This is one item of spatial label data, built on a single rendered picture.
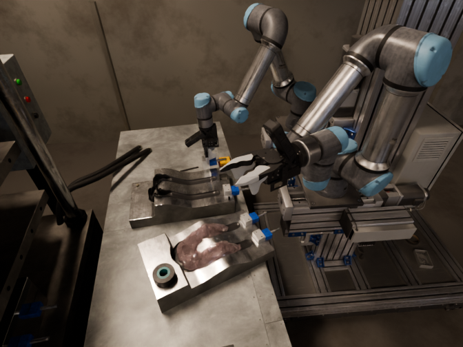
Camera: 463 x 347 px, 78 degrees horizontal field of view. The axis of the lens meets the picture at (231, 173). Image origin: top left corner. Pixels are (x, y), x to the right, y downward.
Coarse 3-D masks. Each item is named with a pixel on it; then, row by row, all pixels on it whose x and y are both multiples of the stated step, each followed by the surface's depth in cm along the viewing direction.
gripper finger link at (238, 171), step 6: (240, 156) 71; (246, 156) 71; (252, 156) 70; (228, 162) 69; (234, 162) 69; (240, 162) 69; (246, 162) 69; (252, 162) 71; (222, 168) 68; (228, 168) 68; (234, 168) 71; (240, 168) 71; (246, 168) 72; (252, 168) 72; (234, 174) 72; (240, 174) 72
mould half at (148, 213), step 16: (176, 176) 147; (192, 176) 151; (208, 176) 151; (144, 192) 146; (192, 192) 142; (144, 208) 137; (160, 208) 130; (176, 208) 133; (192, 208) 135; (208, 208) 137; (224, 208) 139; (144, 224) 136
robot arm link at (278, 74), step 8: (248, 8) 124; (256, 8) 121; (264, 8) 118; (248, 16) 123; (256, 16) 120; (248, 24) 125; (256, 24) 121; (256, 32) 125; (256, 40) 130; (280, 56) 138; (272, 64) 141; (280, 64) 141; (272, 72) 146; (280, 72) 144; (288, 72) 148; (272, 80) 155; (280, 80) 148; (288, 80) 149; (272, 88) 159; (280, 88) 151; (288, 88) 150; (280, 96) 157
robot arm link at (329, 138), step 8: (328, 128) 78; (336, 128) 77; (312, 136) 74; (320, 136) 74; (328, 136) 75; (336, 136) 75; (344, 136) 76; (320, 144) 73; (328, 144) 74; (336, 144) 75; (344, 144) 77; (328, 152) 75; (336, 152) 77; (320, 160) 78; (328, 160) 78
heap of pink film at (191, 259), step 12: (204, 228) 120; (216, 228) 123; (192, 240) 119; (180, 252) 115; (192, 252) 114; (204, 252) 114; (216, 252) 113; (228, 252) 115; (192, 264) 112; (204, 264) 111
